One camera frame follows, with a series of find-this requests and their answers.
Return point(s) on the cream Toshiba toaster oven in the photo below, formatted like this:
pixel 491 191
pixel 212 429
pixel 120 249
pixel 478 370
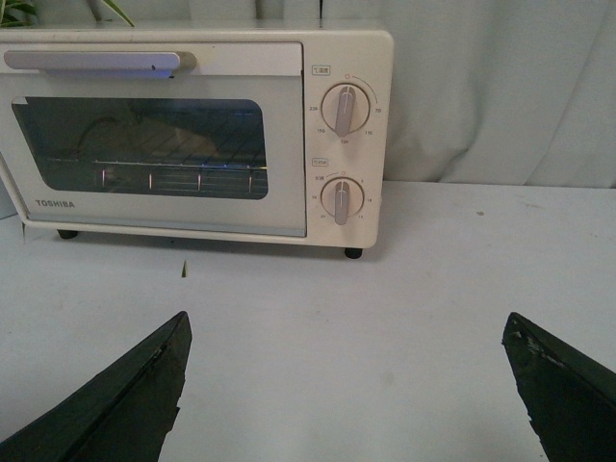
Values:
pixel 334 53

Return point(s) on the silver oven door handle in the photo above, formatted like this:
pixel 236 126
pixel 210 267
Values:
pixel 102 63

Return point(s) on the upper temperature knob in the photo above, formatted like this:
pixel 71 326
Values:
pixel 345 109

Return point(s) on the wire oven rack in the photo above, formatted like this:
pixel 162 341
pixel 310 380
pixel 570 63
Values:
pixel 217 181

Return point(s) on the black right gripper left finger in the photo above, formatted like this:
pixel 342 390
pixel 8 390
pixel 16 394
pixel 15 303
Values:
pixel 123 414

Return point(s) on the green plant leaves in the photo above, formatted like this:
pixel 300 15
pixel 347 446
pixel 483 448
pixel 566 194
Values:
pixel 23 13

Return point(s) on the lower timer knob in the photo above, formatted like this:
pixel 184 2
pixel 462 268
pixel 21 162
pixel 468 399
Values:
pixel 342 198

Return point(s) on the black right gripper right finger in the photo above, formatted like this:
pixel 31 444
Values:
pixel 569 397

